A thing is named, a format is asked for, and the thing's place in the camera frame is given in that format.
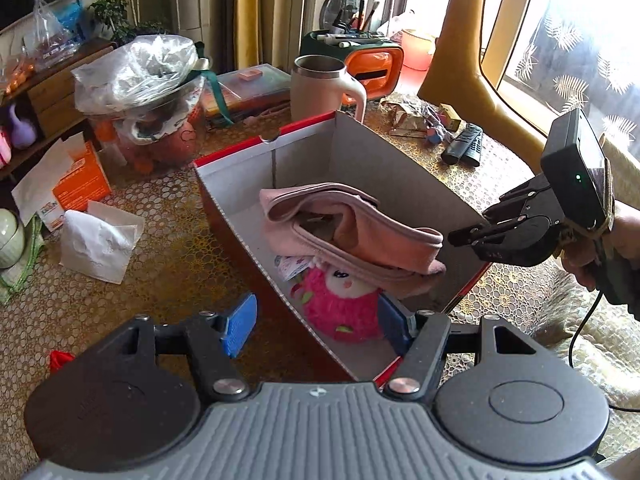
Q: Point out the pink fleece garment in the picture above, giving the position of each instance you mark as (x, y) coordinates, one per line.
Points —
(375, 240)

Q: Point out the yellow curtain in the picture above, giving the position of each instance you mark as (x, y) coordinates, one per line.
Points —
(270, 10)

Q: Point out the small blue pink toy figure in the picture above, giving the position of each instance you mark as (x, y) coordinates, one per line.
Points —
(436, 134)

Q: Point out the person's right hand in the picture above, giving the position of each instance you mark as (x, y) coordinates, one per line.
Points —
(627, 240)

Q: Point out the long makeup brush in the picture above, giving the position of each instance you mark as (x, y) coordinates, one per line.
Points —
(362, 7)

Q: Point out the orange and green tissue organizer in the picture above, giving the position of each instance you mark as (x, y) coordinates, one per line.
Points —
(375, 67)

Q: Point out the pink basin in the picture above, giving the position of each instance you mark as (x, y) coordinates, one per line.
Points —
(417, 50)

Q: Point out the leaf patterned sheer curtain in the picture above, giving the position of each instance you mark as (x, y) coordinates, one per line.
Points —
(575, 35)

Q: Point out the thick makeup brush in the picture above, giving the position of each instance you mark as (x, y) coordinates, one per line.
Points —
(371, 15)

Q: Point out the clear plastic tub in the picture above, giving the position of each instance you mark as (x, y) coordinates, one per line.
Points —
(160, 145)

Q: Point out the plastic bag with blue packets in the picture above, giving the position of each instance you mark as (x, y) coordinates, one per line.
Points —
(55, 35)

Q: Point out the purple plush toy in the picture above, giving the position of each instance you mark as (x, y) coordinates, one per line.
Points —
(22, 130)

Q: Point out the white and red cardboard box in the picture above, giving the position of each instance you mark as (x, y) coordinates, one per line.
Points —
(400, 175)

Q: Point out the crumpled snack wrapper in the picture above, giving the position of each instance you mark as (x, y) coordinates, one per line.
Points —
(407, 115)

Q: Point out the red cloth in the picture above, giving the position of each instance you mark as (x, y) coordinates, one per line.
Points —
(61, 361)

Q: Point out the small yellow box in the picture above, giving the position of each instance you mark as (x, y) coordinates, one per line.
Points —
(451, 117)

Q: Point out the white crumpled paper bag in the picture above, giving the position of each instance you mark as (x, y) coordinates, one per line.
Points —
(100, 245)

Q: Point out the beige lace seat cover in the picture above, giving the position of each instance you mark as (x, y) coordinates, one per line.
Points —
(555, 305)

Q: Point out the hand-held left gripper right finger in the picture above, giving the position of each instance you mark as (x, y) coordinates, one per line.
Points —
(392, 322)

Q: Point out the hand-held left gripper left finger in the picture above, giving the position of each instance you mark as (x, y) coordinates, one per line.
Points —
(240, 325)

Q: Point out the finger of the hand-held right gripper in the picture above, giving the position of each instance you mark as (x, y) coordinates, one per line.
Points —
(520, 197)
(475, 240)

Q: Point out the pink fluffy plush toy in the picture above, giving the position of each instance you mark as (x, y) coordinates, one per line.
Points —
(340, 305)

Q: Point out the black remote control with buttons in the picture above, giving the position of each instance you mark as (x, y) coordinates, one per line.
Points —
(474, 147)

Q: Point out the white paper sheet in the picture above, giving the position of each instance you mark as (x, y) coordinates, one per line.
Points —
(35, 185)

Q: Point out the green ribbon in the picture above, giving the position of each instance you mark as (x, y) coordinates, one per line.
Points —
(217, 95)

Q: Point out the green ceramic jar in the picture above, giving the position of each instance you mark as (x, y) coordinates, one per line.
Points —
(10, 240)

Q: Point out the orange tissue box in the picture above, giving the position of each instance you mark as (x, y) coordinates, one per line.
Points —
(82, 180)

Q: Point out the yellow chair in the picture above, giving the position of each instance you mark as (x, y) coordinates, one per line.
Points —
(470, 60)

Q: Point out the wooden cabinet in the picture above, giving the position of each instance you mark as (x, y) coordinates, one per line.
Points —
(55, 95)

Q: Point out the clear plastic bag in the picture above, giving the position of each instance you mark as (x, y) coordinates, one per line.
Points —
(135, 67)

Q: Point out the small printed paper packet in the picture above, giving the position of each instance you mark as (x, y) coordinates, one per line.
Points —
(290, 267)

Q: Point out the green cloth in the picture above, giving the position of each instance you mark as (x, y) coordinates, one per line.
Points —
(25, 270)

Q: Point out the clear plastic organizer box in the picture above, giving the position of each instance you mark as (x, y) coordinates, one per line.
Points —
(255, 85)

